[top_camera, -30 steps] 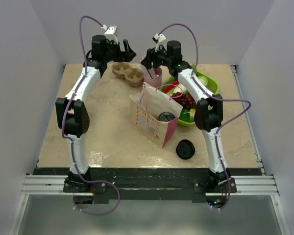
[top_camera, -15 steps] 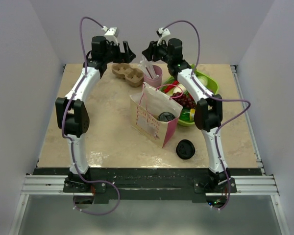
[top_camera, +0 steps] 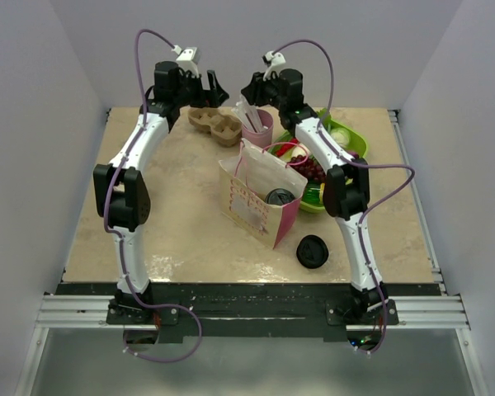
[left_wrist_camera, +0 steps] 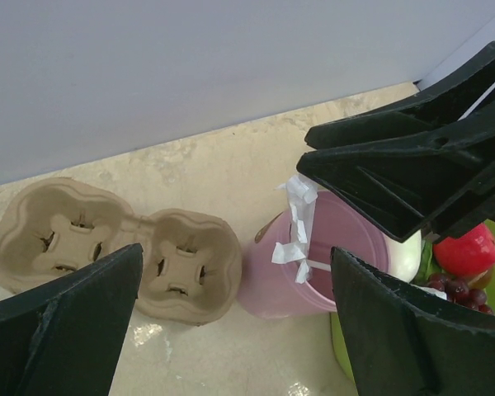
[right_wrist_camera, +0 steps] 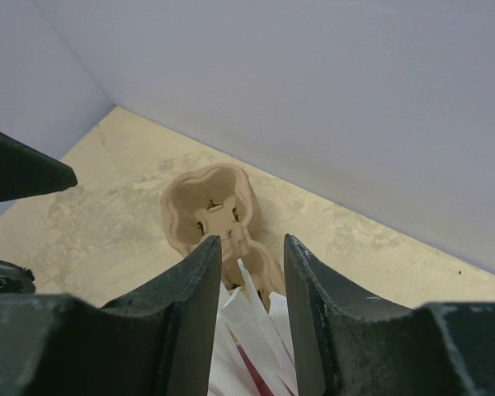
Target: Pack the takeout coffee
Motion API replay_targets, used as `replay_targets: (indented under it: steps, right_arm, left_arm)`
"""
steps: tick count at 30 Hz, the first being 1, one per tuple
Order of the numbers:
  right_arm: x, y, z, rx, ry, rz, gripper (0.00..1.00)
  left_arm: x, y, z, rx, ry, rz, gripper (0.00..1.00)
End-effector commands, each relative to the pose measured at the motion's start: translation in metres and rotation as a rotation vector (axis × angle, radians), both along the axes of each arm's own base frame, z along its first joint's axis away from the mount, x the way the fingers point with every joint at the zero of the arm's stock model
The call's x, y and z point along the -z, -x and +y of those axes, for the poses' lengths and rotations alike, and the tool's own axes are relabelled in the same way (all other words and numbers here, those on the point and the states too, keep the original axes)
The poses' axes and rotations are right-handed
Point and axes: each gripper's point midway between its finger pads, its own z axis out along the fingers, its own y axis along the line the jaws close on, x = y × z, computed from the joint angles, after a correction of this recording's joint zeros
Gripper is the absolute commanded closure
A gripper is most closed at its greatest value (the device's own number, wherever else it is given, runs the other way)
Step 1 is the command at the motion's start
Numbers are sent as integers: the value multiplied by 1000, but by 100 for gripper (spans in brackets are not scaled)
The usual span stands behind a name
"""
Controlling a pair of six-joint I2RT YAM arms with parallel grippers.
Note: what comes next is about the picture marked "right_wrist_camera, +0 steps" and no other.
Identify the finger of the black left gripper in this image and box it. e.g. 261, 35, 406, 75
0, 132, 78, 202
0, 260, 35, 294

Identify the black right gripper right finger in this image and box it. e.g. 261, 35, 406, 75
284, 235, 495, 395

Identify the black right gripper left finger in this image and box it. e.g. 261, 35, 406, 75
0, 236, 222, 395

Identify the white wrapped straws bundle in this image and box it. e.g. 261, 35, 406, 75
207, 260, 299, 395

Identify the stack of cardboard cup carriers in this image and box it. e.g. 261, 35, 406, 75
160, 163, 285, 309

